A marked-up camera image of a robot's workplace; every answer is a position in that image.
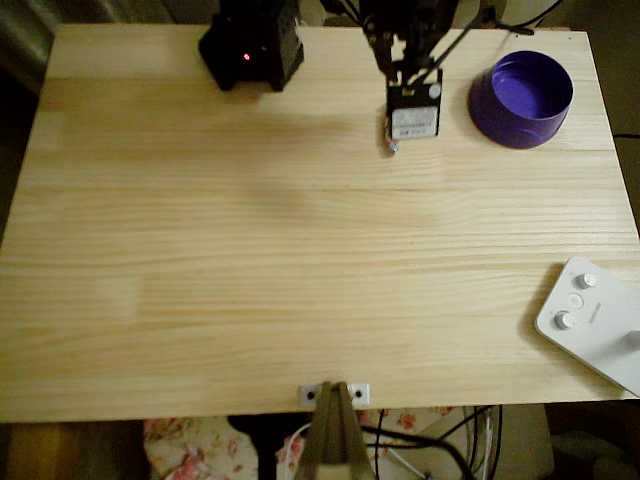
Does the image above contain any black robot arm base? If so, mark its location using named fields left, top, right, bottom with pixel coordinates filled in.
left=198, top=0, right=306, bottom=93

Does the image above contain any purple plastic bowl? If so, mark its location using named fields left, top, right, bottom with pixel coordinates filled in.
left=467, top=49, right=575, bottom=150

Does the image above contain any white lamp base with knobs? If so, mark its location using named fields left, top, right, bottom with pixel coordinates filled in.
left=533, top=255, right=640, bottom=399

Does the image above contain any floral pink white cloth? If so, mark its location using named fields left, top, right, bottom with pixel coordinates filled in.
left=143, top=405, right=451, bottom=480

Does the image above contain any black camera cable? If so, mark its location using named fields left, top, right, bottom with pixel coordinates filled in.
left=419, top=7, right=536, bottom=71

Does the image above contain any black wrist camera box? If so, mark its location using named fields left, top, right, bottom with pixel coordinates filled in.
left=386, top=68, right=444, bottom=141

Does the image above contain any silver corner bracket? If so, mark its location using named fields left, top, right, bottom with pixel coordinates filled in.
left=298, top=382, right=371, bottom=404

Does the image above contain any thick black cable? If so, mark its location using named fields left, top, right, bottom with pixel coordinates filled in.
left=360, top=424, right=476, bottom=480

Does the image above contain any dark metal extrusion post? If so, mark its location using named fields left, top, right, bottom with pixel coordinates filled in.
left=299, top=380, right=374, bottom=480

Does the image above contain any thin black cable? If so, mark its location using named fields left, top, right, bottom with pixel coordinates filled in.
left=464, top=404, right=504, bottom=480

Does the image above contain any white cable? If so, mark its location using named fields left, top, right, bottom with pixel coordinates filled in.
left=277, top=422, right=314, bottom=464

